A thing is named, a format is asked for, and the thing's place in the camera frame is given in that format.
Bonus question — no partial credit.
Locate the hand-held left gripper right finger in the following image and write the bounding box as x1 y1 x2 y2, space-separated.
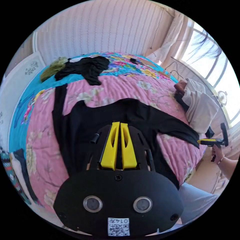
120 123 138 171

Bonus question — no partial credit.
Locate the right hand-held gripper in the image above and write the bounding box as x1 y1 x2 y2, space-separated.
197 138 225 162

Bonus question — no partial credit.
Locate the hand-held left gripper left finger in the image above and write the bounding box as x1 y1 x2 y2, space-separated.
100 122 120 171

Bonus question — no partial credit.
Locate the black long sleeve shirt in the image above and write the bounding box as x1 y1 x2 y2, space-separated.
52 82 200 190

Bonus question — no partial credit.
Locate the person's right forearm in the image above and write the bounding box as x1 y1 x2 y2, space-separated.
218 156 240 181

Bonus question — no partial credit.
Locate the person's right hand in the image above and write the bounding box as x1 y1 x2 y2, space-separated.
211 147 225 165

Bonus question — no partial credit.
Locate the pile of white clothes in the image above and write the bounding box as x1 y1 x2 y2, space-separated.
173 77 220 138

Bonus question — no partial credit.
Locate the small white fan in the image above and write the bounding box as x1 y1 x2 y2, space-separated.
217 90 228 106

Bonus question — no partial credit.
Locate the bed with pink floral quilt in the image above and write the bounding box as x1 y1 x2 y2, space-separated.
8 51 207 216

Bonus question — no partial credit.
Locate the person's body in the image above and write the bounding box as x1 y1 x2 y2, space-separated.
177 31 224 225

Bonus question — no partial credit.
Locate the window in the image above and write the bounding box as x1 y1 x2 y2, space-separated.
180 18 240 129

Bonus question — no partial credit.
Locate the pile of dark clothes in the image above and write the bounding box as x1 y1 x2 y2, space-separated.
40 55 111 86

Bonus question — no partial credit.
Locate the brown cardboard piece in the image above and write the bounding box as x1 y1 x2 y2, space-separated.
141 59 158 68

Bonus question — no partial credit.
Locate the pile of patterned clothes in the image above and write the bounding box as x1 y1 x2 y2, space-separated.
0 147 39 206

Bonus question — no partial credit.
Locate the pale curtain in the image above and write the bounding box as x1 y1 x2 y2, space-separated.
147 10 189 63

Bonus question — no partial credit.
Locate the black cable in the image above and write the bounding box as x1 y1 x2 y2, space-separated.
164 61 188 80

